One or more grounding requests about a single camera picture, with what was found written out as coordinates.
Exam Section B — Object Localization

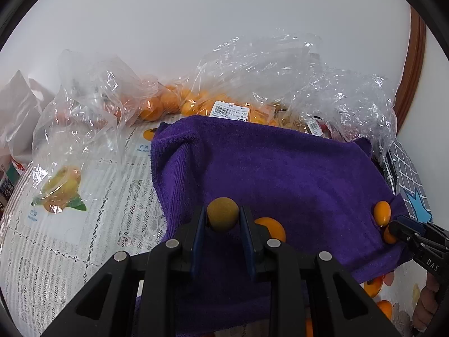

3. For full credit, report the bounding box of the small round olive-brown fruit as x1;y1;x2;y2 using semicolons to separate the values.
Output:
206;197;240;232

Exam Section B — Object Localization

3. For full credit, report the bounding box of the black cable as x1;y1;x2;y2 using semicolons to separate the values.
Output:
379;147;400;197

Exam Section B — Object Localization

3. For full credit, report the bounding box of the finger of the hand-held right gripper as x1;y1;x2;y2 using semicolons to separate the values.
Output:
388;215;430;244

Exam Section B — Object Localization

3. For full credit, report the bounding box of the white plastic bag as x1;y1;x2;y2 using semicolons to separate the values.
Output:
0;70;57;158

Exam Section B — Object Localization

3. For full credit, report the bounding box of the clear plastic bag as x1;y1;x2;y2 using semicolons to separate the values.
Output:
281;67;397;155
137;33;327;130
31;49;162;215

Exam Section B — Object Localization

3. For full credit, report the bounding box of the brown wooden door frame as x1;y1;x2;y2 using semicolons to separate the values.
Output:
395;5;427;137

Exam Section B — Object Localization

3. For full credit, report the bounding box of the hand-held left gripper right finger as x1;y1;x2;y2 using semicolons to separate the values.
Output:
239;205;400;337

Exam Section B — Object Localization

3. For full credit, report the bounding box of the grey checkered star cushion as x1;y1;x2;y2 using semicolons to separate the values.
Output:
381;137;436;225

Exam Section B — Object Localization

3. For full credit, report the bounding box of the white price label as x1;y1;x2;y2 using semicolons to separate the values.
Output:
210;100;250;122
305;117;325;136

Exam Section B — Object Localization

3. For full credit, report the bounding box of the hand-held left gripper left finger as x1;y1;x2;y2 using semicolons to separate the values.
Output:
40;205;207;337

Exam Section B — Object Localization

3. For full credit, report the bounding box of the oval orange kumquat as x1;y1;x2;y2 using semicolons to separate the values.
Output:
373;201;391;227

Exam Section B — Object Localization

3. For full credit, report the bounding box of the person's right hand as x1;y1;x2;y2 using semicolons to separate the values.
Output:
411;272;440;331

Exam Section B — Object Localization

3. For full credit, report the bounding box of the purple towel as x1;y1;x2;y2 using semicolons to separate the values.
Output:
135;114;420;334

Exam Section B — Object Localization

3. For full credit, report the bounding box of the pile of bagged oranges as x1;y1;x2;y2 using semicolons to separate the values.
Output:
138;84;281;127

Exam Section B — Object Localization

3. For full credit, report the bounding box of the fruit-print lace tablecloth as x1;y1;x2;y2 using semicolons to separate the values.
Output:
0;114;449;337

